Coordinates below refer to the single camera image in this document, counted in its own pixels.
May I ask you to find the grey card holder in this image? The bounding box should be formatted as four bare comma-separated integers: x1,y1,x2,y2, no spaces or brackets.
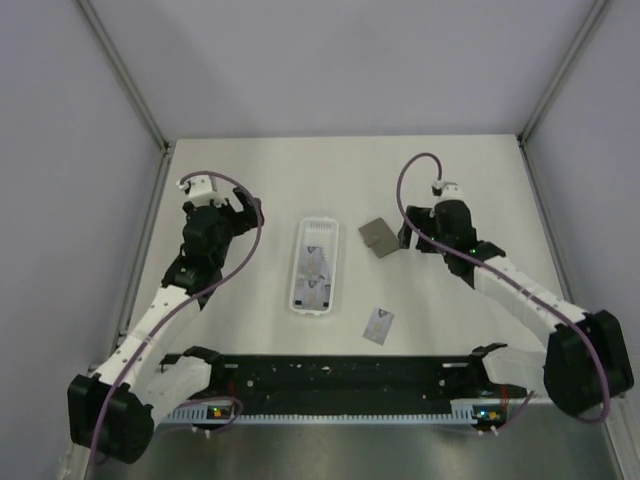
358,217,399,259

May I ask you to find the white plastic basket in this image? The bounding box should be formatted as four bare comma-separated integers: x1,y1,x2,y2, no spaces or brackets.
288,217,340,316

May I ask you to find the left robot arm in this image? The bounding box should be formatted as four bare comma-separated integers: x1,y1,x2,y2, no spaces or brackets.
67,187,265,464

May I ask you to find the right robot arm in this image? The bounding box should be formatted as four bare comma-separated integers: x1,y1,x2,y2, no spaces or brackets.
398,198,634,424

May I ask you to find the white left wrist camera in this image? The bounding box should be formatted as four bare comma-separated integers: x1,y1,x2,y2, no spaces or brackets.
176,175,218,207

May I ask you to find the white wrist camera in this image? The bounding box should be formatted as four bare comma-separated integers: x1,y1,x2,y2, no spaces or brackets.
432,180,464,203
176,175,218,207

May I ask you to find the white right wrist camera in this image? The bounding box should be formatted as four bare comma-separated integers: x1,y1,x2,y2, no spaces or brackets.
432,180,464,203

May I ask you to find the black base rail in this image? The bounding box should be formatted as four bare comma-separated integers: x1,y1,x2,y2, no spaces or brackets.
184,346,526,418

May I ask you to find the white slotted cable duct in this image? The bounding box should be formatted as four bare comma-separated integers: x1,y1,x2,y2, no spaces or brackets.
161,403,505,426

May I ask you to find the left aluminium frame post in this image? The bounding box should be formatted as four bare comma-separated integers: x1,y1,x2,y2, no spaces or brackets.
73,0,170,153

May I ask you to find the aluminium frame post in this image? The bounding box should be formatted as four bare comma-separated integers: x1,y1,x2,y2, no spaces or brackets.
73,0,170,153
517,0,614,148

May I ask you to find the right aluminium frame post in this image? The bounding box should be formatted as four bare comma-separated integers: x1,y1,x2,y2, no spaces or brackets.
517,0,614,148

